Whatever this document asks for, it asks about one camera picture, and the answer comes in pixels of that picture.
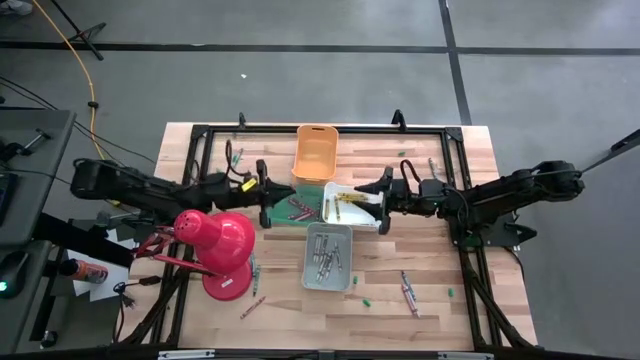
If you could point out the green translucent plastic bin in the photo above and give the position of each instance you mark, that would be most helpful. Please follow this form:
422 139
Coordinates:
282 215

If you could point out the orange and black can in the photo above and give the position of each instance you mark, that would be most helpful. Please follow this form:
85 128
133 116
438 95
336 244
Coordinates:
87 272

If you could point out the person's foot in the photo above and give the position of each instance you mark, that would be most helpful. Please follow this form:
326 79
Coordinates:
15 7

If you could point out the black caster wheel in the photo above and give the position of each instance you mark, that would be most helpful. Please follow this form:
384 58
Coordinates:
48 339

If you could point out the teal crayon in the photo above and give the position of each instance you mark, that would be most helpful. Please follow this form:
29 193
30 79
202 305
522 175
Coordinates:
252 260
237 156

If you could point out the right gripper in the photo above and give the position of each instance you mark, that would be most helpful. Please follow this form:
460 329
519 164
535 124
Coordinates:
405 197

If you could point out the orange plastic bin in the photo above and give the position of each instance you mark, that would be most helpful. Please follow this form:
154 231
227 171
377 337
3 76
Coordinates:
315 155

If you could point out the red desk lamp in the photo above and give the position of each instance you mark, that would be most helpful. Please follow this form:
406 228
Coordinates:
222 240

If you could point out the white paper sheet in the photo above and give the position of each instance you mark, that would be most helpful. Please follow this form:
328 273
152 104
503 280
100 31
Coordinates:
107 287

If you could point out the black tripod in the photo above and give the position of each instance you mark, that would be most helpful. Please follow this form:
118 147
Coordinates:
82 35

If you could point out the black metal bar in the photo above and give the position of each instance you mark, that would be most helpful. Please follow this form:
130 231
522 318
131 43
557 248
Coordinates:
625 145

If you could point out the black hand tool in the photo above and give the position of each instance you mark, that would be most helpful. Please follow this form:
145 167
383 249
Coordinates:
15 149

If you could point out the black table frame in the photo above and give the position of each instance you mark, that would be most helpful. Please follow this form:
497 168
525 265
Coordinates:
370 130

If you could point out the white plastic bin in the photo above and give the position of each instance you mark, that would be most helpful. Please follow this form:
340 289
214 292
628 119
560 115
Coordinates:
350 220

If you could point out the black computer mouse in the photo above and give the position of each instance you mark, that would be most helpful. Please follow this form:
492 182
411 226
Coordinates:
12 272

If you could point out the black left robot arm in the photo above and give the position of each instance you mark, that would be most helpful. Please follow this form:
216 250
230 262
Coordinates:
140 187

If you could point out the grey desk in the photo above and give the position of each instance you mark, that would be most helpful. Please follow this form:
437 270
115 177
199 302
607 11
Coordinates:
30 320
45 150

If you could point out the silver aluminium bracket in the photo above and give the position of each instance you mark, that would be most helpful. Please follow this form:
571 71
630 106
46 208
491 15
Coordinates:
185 354

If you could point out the white crayon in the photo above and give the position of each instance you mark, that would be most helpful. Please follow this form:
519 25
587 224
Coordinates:
338 257
324 247
317 248

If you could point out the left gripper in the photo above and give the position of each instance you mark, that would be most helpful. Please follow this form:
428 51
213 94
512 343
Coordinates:
240 192

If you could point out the black table clamp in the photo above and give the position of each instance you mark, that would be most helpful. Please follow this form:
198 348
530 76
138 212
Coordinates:
242 120
398 120

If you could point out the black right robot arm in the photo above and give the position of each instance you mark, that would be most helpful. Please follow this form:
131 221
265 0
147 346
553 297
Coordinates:
500 192

